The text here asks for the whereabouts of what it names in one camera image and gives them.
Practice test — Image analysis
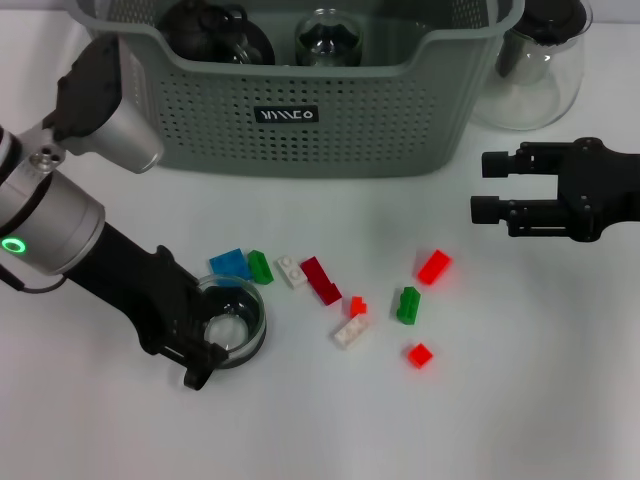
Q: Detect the bright red square brick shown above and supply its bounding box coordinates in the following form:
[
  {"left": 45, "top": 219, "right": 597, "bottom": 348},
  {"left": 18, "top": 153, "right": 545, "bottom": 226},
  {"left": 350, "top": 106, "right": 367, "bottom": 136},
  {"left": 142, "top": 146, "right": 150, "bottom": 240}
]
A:
[{"left": 407, "top": 342, "right": 435, "bottom": 370}]

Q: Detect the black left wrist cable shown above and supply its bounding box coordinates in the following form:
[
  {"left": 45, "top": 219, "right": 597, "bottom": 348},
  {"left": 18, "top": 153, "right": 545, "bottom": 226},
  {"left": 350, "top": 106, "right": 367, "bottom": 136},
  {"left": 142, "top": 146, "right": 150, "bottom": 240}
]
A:
[{"left": 0, "top": 262, "right": 69, "bottom": 296}]

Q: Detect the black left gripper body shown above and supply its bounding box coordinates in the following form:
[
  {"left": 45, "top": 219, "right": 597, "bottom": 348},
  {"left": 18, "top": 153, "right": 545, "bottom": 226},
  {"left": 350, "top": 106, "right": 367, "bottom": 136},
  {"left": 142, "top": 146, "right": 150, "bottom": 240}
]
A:
[{"left": 66, "top": 221, "right": 200, "bottom": 360}]

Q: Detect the blue square toy brick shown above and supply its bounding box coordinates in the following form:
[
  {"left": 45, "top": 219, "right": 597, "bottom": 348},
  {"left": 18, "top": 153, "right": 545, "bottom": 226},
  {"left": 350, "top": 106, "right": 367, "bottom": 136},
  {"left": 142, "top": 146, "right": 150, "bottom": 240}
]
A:
[{"left": 208, "top": 248, "right": 253, "bottom": 277}]

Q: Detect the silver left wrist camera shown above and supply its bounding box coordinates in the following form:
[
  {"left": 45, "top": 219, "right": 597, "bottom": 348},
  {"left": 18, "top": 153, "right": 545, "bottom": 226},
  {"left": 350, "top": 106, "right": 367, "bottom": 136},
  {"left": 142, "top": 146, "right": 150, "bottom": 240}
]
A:
[{"left": 42, "top": 35, "right": 166, "bottom": 175}]

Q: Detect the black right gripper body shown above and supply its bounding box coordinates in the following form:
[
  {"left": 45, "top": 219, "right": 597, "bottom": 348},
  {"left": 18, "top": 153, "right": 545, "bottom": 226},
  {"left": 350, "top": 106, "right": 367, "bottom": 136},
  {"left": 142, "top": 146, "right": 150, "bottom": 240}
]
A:
[{"left": 554, "top": 135, "right": 640, "bottom": 244}]

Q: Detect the grey-green perforated storage bin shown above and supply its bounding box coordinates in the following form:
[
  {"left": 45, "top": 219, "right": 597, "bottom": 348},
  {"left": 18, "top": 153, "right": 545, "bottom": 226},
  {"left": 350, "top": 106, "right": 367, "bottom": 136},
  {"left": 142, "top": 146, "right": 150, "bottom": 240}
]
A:
[{"left": 74, "top": 0, "right": 526, "bottom": 180}]

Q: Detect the green toy brick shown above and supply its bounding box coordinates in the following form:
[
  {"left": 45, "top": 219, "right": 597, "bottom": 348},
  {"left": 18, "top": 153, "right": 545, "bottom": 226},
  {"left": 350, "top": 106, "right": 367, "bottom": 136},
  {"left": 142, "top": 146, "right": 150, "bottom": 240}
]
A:
[
  {"left": 395, "top": 286, "right": 422, "bottom": 326},
  {"left": 247, "top": 248, "right": 275, "bottom": 285}
]

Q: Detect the dark red long brick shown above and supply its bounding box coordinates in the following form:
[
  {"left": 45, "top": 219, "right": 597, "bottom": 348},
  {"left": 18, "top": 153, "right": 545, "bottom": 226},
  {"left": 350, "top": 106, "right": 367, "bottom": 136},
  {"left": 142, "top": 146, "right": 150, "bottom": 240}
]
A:
[{"left": 299, "top": 255, "right": 345, "bottom": 306}]

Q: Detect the glass carafe black lid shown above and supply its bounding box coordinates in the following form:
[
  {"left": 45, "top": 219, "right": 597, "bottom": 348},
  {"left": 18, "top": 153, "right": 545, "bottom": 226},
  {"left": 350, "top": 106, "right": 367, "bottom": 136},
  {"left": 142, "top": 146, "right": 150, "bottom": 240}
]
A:
[{"left": 472, "top": 0, "right": 594, "bottom": 132}]

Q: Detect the dark clay teapot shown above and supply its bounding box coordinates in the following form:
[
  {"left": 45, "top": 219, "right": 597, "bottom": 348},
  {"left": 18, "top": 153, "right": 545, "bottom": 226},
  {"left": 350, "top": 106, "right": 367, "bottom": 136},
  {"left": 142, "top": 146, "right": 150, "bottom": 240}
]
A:
[{"left": 159, "top": 1, "right": 221, "bottom": 62}]

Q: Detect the white toy brick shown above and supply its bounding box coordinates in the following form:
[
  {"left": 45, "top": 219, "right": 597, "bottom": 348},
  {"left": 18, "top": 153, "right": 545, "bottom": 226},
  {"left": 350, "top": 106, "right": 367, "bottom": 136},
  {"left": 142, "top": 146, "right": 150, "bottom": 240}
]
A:
[
  {"left": 275, "top": 254, "right": 309, "bottom": 290},
  {"left": 333, "top": 315, "right": 372, "bottom": 347}
]

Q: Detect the bright red rectangular brick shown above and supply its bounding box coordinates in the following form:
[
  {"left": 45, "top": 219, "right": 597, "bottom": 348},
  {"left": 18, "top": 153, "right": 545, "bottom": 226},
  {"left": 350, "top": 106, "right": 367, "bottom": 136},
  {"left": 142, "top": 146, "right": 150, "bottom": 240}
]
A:
[{"left": 417, "top": 248, "right": 454, "bottom": 287}]

